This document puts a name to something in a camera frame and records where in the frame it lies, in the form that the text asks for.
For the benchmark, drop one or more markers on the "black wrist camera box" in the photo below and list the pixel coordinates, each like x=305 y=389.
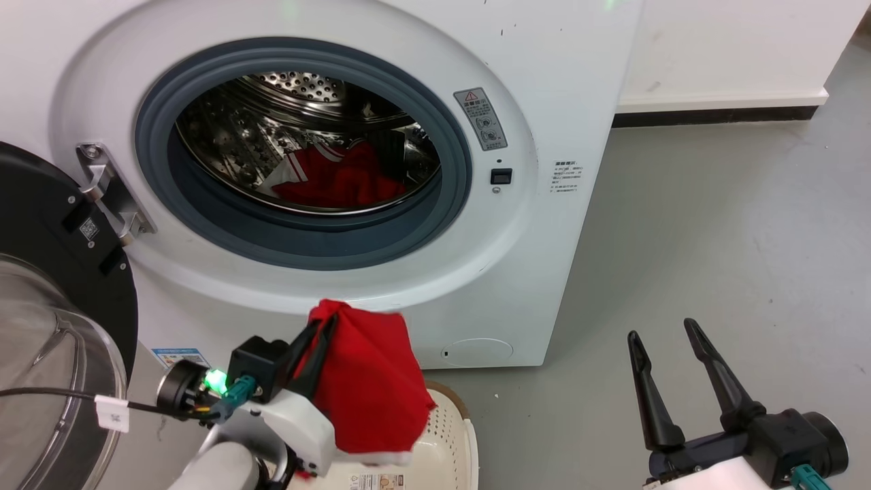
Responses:
x=258 y=367
x=796 y=439

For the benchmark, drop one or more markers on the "small printed text label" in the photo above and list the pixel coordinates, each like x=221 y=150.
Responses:
x=565 y=177

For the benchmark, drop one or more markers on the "blue white energy sticker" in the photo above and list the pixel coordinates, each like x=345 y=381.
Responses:
x=178 y=356

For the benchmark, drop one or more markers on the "stainless steel perforated drum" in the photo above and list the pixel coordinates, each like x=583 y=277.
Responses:
x=231 y=136

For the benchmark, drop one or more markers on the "white QR code sticker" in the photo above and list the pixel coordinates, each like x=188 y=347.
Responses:
x=89 y=229

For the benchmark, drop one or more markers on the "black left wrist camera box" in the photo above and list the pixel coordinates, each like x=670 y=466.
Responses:
x=258 y=367

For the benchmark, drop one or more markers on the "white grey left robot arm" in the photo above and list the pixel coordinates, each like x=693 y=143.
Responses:
x=224 y=466

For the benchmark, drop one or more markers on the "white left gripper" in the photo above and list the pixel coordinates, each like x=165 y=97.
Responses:
x=303 y=425

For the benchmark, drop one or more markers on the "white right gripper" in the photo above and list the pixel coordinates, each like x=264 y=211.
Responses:
x=701 y=469

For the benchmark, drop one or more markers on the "grey rubber door gasket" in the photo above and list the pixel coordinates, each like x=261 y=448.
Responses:
x=306 y=243

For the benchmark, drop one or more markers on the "black door latch socket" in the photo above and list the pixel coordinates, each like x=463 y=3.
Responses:
x=501 y=177

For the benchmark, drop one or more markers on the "cream plastic laundry basket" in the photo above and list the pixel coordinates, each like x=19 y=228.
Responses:
x=447 y=450

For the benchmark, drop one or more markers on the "red garment with white stripes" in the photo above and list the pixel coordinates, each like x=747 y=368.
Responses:
x=340 y=182

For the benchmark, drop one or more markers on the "grey warning sticker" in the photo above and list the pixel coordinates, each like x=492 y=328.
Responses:
x=480 y=119

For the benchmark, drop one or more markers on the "printed basket label sticker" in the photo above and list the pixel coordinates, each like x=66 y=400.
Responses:
x=376 y=482

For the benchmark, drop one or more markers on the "white front-load washing machine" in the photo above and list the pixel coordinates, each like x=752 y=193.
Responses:
x=544 y=272

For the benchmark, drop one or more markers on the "round white filter cover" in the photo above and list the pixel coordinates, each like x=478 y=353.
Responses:
x=476 y=352

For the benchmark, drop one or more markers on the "white cabinet with black base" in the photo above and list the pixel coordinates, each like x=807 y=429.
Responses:
x=735 y=47

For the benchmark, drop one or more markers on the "black washing machine door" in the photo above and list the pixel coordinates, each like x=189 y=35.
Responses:
x=41 y=204

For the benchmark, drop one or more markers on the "metal door hinge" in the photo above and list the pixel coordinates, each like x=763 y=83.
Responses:
x=112 y=194

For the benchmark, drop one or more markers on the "red cloth with white trim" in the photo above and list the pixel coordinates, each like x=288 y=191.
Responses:
x=374 y=381

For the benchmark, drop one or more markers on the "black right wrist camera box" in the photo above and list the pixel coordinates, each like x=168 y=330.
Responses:
x=796 y=439

